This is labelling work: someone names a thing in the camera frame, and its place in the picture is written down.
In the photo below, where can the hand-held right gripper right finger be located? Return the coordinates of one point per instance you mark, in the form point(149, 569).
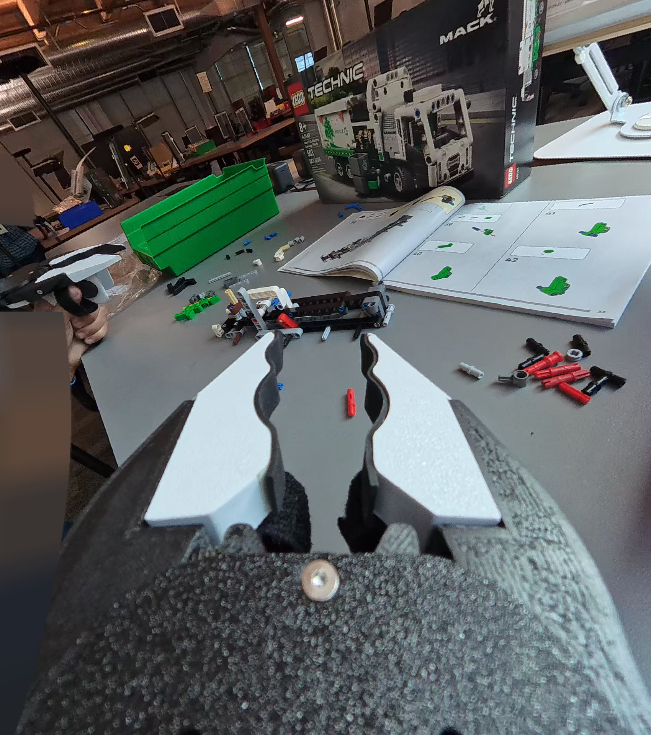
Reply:
point(434, 465)

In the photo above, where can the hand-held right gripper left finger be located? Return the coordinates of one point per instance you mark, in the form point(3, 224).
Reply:
point(216, 459)

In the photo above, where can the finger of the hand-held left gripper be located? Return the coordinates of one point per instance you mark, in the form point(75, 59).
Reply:
point(81, 252)
point(93, 267)

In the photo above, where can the black angled lego beam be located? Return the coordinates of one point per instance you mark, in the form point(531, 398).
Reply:
point(179, 285)

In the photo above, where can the light grey lego pin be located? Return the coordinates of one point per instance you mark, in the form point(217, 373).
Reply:
point(471, 369)

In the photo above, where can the single red lego pin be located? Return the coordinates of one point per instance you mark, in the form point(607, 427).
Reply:
point(351, 402)

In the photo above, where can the green lego beam assembly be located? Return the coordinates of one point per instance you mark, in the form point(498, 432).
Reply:
point(187, 313)

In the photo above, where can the dark grey lego connector cluster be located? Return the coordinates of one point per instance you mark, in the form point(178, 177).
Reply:
point(200, 298)

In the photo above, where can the grey lego connector with axle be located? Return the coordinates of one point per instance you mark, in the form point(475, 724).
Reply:
point(518, 378)

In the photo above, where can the lego truck chassis assembly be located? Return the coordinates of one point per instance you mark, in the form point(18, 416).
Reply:
point(325, 304)

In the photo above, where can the lego instruction booklet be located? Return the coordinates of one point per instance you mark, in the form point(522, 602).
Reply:
point(532, 258)

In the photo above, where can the lego truck set box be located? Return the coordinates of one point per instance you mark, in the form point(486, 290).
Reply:
point(417, 86)

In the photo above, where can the person's left hand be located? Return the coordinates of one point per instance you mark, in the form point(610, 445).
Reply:
point(90, 330)

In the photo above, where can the blue plastic bin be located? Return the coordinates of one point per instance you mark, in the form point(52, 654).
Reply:
point(81, 213)

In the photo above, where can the empty clear plastic bag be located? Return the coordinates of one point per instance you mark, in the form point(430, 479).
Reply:
point(130, 281)

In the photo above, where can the black equipment cabinet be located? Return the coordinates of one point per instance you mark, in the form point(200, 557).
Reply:
point(118, 155)

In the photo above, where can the green plastic bin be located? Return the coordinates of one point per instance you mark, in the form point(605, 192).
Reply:
point(205, 224)

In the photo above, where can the pile of red black pins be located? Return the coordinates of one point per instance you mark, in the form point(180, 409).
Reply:
point(555, 373)

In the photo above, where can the small green bin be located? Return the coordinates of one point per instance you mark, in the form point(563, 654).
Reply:
point(203, 147)

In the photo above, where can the long wooden workbench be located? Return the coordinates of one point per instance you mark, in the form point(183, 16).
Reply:
point(239, 140)

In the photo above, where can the black lamp stand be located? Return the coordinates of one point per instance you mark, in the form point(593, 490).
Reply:
point(18, 63)

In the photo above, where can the dark grey small box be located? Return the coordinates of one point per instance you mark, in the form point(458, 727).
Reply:
point(279, 177)

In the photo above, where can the white stand with base plate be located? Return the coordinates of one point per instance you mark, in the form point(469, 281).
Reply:
point(618, 138)

